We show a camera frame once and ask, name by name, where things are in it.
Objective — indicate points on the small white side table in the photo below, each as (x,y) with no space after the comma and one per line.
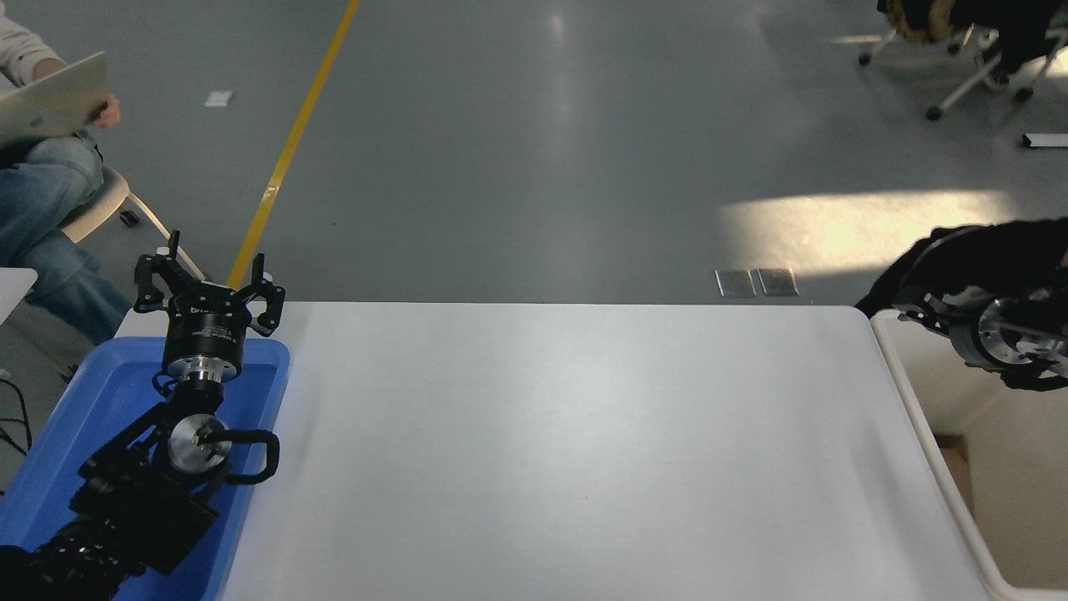
(15,292)

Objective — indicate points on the person's hand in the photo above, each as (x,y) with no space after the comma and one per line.
(110,110)

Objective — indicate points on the metal floor plate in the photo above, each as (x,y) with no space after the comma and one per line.
(777,282)
(735,284)

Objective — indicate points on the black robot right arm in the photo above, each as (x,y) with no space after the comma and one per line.
(1014,334)

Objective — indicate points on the blue plastic tray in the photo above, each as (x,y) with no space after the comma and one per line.
(100,392)

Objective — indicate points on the large pale plastic bin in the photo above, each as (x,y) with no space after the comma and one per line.
(1026,501)

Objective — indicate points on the person's forearm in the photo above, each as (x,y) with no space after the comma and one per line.
(21,50)

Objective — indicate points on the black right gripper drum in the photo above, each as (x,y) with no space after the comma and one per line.
(968,338)

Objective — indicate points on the white flat bar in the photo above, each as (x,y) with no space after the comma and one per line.
(1047,140)

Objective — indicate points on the white paper sheet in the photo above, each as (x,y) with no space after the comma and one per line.
(219,98)

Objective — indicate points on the white-legged office chair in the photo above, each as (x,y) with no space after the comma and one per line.
(972,83)
(876,48)

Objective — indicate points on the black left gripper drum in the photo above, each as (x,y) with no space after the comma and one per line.
(204,330)

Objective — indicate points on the white chair with casters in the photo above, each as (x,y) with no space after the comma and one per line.
(96,209)

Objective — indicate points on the yellow floor tape line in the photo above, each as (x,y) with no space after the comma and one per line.
(288,154)

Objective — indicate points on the silver laptop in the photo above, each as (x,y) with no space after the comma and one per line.
(50,104)

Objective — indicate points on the dark coat with fur trim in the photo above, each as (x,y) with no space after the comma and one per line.
(918,17)

